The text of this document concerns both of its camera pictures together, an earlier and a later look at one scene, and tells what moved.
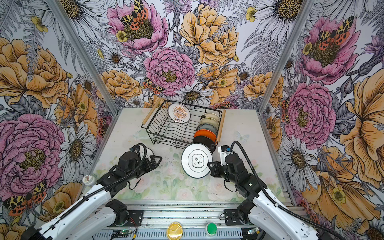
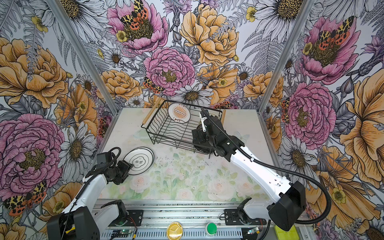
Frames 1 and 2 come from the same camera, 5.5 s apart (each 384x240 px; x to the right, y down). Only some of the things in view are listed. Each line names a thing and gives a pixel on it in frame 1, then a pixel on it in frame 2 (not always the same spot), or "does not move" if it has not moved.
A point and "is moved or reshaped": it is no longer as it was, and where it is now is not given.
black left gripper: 149,167 → 126,167
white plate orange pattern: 179,112 does not move
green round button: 212,228 does not move
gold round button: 175,231 does not move
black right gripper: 214,172 → 200,132
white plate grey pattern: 195,159 is moved or reshaped
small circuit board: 121,233 does not move
